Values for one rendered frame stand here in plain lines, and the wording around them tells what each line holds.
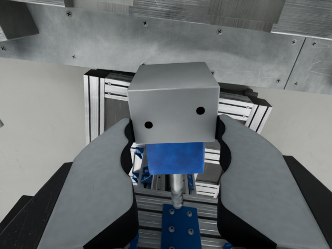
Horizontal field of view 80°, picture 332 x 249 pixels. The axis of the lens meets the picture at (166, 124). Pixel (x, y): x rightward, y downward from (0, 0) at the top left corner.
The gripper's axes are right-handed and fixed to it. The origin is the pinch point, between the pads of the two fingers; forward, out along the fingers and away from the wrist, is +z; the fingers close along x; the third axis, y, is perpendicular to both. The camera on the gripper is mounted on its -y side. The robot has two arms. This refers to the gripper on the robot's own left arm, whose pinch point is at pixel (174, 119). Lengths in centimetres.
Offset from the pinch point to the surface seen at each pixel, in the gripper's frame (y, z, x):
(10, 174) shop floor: 93, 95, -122
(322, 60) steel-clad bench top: 0.7, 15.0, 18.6
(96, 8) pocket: -6.3, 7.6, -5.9
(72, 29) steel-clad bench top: -4.4, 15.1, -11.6
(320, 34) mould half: -3.6, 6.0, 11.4
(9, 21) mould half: -5.7, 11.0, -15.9
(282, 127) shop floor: 61, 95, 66
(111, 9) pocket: -6.1, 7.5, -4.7
